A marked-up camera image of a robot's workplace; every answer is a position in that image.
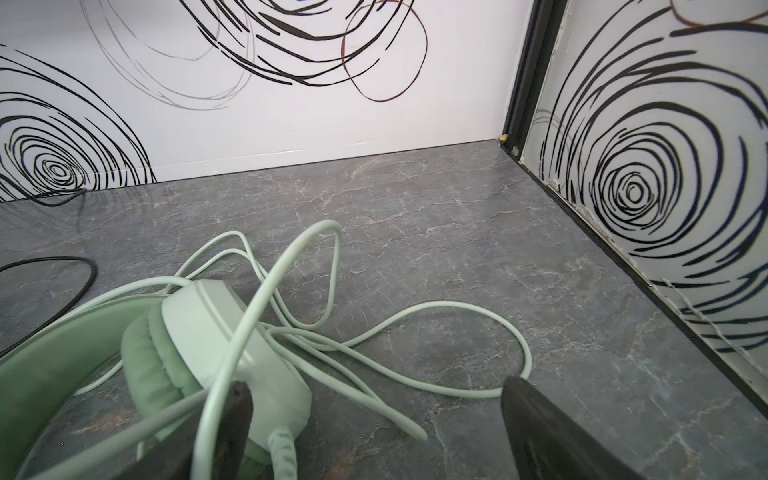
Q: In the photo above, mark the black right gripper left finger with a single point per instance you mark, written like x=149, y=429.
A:
x=172, y=458

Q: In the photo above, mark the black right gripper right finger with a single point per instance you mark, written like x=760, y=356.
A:
x=547, y=444

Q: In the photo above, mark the mint green headphones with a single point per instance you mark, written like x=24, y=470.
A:
x=180, y=341

